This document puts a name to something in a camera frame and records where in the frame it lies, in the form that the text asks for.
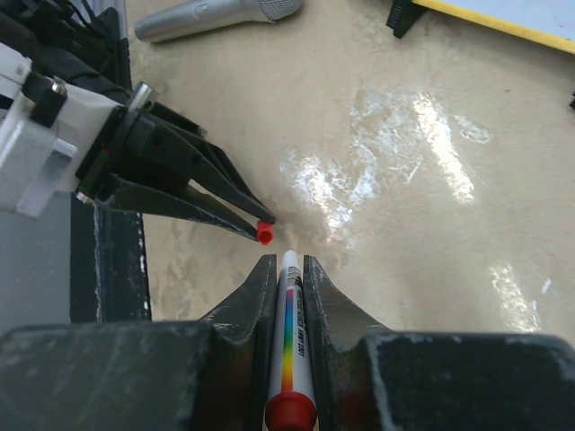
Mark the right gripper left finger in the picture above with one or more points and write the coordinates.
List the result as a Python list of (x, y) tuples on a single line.
[(209, 374)]

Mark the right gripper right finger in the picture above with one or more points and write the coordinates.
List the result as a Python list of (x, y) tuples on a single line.
[(368, 377)]

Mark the silver toy microphone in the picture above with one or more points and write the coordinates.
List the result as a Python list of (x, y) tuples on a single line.
[(199, 16)]

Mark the red marker cap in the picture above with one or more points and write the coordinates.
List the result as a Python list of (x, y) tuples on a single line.
[(265, 232)]

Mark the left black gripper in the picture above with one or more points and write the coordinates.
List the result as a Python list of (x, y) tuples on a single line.
[(142, 154)]

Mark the red whiteboard marker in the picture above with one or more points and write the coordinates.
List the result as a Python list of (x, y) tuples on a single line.
[(291, 401)]

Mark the yellow framed whiteboard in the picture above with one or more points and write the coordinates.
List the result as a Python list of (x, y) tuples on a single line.
[(547, 22)]

